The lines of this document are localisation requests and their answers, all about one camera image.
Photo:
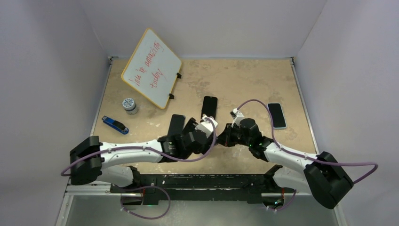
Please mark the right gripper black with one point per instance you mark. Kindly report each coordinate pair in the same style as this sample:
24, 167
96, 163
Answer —
225, 138

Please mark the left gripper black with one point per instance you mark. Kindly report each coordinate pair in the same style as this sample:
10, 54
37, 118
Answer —
190, 127

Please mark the black phone case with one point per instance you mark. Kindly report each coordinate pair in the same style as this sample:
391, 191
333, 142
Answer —
176, 125

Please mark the phone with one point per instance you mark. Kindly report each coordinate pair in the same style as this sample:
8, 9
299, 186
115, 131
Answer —
277, 114
209, 106

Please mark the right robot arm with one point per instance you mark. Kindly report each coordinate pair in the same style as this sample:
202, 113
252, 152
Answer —
318, 175

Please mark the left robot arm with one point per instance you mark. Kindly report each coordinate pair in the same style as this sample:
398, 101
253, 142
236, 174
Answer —
92, 160

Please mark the small grey tape roll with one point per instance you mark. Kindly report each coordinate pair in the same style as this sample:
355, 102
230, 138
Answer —
130, 106

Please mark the blue black stapler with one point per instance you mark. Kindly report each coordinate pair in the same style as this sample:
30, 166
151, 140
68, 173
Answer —
118, 126

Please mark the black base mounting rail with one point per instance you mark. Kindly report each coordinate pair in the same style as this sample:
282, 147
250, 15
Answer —
249, 188

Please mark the white board yellow frame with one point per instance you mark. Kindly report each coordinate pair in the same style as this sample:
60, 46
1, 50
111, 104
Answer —
152, 69

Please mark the aluminium frame rail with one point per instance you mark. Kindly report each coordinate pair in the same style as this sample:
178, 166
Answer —
88, 190

